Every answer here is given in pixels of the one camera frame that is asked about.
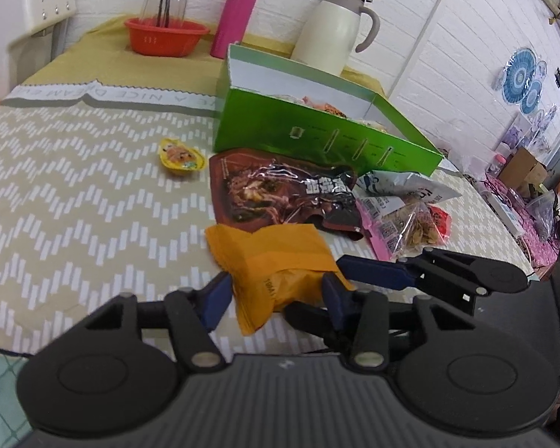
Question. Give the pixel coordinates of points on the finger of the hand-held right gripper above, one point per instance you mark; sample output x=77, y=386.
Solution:
x=373, y=270
x=305, y=318

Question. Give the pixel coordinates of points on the small pink-capped bottle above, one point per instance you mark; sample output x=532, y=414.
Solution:
x=497, y=162

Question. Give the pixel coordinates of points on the dark brown glossy packet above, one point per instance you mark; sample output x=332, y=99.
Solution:
x=270, y=191

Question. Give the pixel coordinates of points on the green cardboard box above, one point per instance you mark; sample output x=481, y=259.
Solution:
x=280, y=126

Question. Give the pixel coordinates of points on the dark patterned cloth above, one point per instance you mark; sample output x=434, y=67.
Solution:
x=541, y=248

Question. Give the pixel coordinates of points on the white snack packet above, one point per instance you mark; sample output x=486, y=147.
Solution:
x=415, y=186

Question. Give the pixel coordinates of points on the yellow table cloth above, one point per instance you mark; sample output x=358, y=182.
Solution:
x=98, y=65

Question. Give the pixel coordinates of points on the clear packet of brown crisps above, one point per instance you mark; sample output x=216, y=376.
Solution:
x=415, y=229

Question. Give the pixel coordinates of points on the blue round wall decoration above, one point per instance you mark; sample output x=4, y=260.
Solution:
x=518, y=77

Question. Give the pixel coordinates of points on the brown cardboard box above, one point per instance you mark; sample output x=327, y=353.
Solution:
x=518, y=170

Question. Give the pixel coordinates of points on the red cookie packet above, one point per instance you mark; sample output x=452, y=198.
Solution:
x=442, y=219

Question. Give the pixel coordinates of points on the orange jelly cup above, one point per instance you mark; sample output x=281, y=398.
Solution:
x=179, y=155

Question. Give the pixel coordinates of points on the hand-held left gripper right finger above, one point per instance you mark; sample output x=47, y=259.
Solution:
x=334, y=304

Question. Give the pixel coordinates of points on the clear bag of orange snacks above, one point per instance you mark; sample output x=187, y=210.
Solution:
x=324, y=105

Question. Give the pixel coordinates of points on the cream thermal jug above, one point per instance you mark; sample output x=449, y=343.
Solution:
x=331, y=32

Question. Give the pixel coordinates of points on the red plastic basket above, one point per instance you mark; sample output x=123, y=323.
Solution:
x=163, y=39

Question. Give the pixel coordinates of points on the orange snack packet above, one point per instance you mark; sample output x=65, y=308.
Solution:
x=270, y=261

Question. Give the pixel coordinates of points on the pink thermos bottle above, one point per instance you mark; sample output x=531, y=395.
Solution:
x=235, y=18

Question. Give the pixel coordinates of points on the white power strip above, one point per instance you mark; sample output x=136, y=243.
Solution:
x=504, y=211

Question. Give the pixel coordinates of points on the white dispenser with screen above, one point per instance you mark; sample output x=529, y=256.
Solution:
x=46, y=9

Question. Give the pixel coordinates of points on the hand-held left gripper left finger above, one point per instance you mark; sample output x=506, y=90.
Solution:
x=217, y=299

